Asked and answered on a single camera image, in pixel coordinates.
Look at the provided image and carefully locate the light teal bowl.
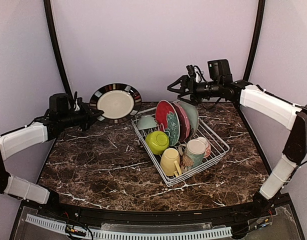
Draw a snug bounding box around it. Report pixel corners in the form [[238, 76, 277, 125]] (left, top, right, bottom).
[[136, 115, 157, 130]]

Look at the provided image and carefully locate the white slotted cable duct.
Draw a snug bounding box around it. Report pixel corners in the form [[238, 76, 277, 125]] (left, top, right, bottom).
[[25, 214, 233, 240]]

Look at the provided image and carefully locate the pink polka dot plate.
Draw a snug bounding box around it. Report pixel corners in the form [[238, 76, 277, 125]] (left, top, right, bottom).
[[172, 103, 191, 142]]

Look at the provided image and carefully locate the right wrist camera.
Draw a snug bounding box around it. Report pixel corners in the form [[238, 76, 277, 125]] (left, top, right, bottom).
[[186, 65, 205, 83]]

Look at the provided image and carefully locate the right black frame post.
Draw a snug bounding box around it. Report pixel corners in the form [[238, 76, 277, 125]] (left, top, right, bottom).
[[243, 0, 266, 82]]

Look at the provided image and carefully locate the pink and white cup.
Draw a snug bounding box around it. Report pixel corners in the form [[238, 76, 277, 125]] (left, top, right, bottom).
[[197, 136, 211, 158]]

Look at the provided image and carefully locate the yellow mug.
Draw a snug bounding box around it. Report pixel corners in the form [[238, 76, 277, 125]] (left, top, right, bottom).
[[160, 148, 182, 177]]

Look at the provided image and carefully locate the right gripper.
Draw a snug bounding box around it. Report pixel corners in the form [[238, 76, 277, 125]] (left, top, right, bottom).
[[168, 74, 222, 105]]

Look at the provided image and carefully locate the white wire dish rack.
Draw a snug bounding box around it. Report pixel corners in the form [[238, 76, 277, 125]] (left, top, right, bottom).
[[132, 107, 230, 187]]

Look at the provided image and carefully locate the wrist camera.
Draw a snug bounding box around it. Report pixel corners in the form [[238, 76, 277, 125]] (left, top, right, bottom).
[[186, 65, 205, 83], [69, 91, 83, 112]]

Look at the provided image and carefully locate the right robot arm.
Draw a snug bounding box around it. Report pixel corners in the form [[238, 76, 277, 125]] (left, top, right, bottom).
[[167, 59, 307, 217]]

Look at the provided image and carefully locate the black frame post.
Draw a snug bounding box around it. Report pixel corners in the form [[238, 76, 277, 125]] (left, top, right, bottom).
[[243, 0, 266, 82], [43, 0, 73, 97]]

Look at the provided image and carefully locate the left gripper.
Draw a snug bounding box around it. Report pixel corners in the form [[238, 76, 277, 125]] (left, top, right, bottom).
[[59, 101, 104, 131]]

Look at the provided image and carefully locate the striped rim cream plate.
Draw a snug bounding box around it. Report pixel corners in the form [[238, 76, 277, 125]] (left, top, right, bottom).
[[89, 83, 142, 124]]

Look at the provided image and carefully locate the teal patterned mug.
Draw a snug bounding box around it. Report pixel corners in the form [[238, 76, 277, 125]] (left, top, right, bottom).
[[177, 139, 206, 173]]

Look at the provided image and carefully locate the lime green bowl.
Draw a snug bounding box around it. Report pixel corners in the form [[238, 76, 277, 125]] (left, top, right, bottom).
[[145, 131, 170, 155]]

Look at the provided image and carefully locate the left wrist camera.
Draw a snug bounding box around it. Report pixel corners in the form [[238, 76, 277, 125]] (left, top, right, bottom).
[[69, 91, 83, 112]]

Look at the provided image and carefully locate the light teal plate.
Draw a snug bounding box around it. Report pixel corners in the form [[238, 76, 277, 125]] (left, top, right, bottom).
[[178, 101, 199, 138]]

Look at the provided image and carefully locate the black front rail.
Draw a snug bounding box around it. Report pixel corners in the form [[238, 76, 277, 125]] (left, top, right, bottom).
[[13, 192, 299, 234]]

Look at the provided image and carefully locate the left black frame post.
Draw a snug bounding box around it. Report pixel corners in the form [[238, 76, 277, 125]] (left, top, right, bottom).
[[43, 0, 73, 97]]

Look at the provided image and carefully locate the red and teal plate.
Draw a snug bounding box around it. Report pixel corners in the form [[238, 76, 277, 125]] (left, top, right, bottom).
[[155, 100, 180, 147]]

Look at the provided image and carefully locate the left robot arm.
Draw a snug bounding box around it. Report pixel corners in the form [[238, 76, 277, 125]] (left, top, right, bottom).
[[0, 93, 104, 218]]

